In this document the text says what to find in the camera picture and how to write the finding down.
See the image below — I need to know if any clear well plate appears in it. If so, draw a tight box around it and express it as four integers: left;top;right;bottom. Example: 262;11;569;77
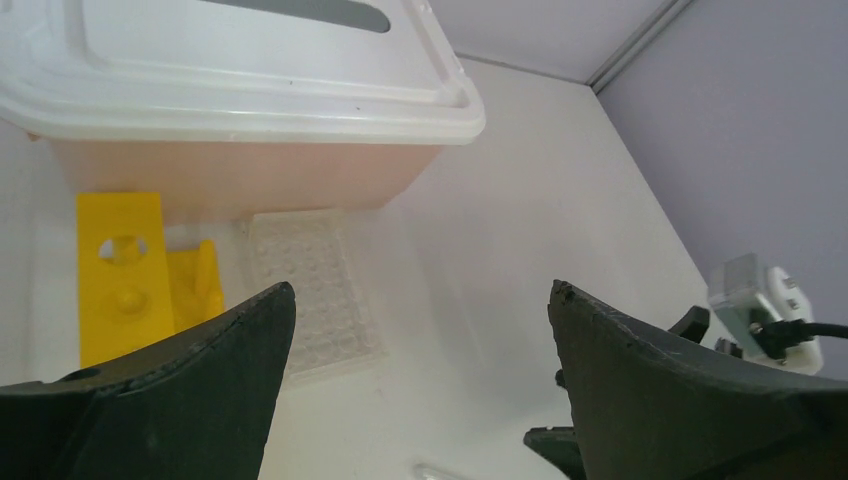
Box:
246;210;386;386

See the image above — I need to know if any clear tube left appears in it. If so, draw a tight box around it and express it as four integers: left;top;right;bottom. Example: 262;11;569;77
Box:
411;463;464;480

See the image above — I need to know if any pink plastic storage bin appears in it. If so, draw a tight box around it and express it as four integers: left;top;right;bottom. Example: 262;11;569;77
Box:
45;138;443;224

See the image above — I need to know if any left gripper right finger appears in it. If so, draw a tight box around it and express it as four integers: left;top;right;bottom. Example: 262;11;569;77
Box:
548;280;847;479

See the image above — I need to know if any translucent white bin lid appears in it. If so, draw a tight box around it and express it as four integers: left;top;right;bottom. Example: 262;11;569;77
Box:
1;1;486;145

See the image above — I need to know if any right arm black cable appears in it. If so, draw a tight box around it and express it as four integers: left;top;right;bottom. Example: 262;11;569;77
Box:
748;319;848;362

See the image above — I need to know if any yellow test tube rack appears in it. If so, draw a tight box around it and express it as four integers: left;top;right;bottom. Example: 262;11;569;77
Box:
76;193;225;368

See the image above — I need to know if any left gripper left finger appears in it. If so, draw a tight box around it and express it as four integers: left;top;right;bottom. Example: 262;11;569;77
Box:
1;282;296;479

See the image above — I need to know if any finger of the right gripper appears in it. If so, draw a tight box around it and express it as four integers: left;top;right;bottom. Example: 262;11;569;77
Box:
523;427;587;480
668;306;711;344

